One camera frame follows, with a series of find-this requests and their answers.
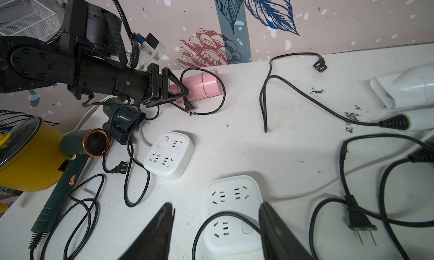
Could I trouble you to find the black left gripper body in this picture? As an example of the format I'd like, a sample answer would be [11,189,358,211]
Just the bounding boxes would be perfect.
[145,63,168,101]

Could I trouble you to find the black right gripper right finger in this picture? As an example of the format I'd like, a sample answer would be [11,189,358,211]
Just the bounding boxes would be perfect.
[259,202,313,260]

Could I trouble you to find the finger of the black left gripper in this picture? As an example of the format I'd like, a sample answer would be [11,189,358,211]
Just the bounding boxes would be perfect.
[145,93,185,107]
[162,68,189,95]

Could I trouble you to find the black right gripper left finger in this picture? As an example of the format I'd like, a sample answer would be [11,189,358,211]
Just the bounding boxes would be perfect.
[119,202,175,260]

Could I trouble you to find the black cord of pink dryer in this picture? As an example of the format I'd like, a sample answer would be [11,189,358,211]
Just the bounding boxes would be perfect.
[169,67,227,116]

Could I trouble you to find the black cord of small dryer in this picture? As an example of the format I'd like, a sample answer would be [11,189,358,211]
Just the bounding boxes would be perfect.
[101,107,160,208]

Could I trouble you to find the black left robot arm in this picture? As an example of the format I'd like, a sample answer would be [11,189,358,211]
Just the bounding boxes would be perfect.
[1,0,189,107]

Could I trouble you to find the pink folding hair dryer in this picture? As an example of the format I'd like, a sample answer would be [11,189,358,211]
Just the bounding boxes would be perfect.
[182,69,223,102]

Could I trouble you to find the dark green small hair dryer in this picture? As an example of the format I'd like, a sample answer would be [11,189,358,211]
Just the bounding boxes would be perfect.
[102,106,146,145]

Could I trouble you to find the white power strip right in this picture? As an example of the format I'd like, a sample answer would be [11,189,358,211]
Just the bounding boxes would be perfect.
[202,175,263,255]

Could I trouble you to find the white power strip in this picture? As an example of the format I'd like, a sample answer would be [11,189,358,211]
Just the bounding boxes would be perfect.
[202,175,263,255]
[142,131,194,180]

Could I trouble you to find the white power strip left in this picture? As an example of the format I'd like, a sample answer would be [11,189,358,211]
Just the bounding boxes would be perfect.
[142,131,194,180]

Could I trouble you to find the green copper long hair dryer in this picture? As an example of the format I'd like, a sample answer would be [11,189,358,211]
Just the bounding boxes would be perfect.
[29,128,111,249]

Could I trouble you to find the yellow pot with glass lid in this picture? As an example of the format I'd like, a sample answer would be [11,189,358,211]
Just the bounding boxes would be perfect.
[1,117,68,192]

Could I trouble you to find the white folding hair dryer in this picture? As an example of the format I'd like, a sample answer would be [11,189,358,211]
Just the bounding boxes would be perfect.
[370,63,434,132]

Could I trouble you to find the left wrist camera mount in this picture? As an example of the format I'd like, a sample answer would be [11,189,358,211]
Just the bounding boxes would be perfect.
[135,33,166,71]

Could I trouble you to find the black cord of near dryer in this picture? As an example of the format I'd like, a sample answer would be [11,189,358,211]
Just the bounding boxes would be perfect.
[191,210,262,260]

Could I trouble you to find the black cord of long dryer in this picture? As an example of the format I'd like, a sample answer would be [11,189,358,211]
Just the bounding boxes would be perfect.
[29,173,106,260]

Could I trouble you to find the white wire basket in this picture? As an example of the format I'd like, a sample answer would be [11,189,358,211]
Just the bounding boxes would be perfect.
[1,0,61,41]

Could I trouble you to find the black cord of white dryer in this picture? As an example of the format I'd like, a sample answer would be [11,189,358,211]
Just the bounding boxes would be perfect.
[259,52,410,134]

